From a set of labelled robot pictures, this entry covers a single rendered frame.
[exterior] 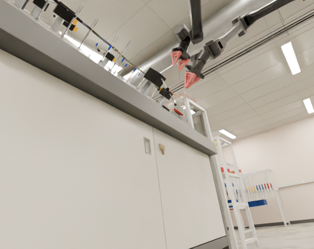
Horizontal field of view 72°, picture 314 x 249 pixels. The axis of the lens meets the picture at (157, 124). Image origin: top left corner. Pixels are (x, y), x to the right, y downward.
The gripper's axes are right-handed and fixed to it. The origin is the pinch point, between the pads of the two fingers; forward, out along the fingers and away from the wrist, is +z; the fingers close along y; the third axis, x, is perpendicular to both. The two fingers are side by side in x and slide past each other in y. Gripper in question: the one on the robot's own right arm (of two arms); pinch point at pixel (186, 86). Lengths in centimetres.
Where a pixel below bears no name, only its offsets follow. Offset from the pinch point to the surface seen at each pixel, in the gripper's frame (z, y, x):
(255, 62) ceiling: -196, -306, -182
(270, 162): -77, -783, -237
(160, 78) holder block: 9.6, 28.5, 16.5
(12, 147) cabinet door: 40, 66, 42
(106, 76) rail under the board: 21, 51, 27
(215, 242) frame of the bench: 55, -18, 42
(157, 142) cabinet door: 30.1, 22.8, 25.5
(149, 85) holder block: 13.6, 29.2, 13.9
